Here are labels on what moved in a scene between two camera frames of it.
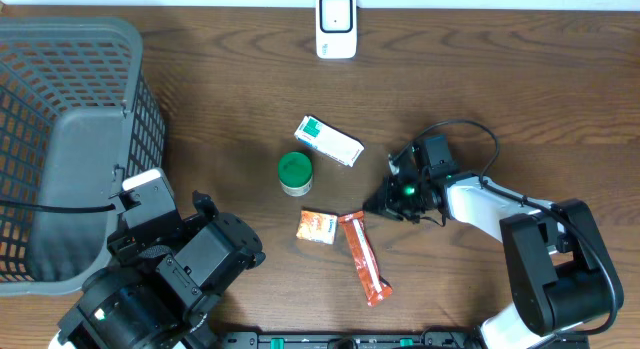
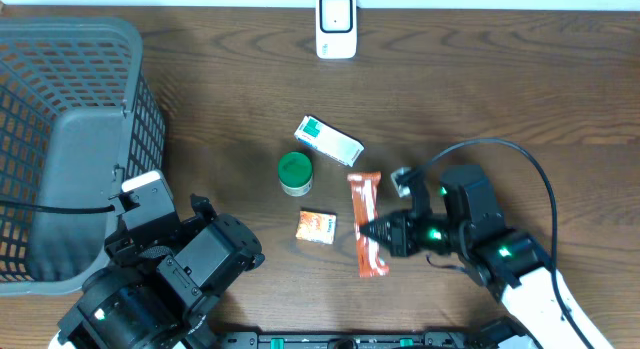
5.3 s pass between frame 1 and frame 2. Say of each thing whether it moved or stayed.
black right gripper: moved
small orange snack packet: stayed
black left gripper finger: stayed
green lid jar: stayed
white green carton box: stayed
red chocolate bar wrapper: moved
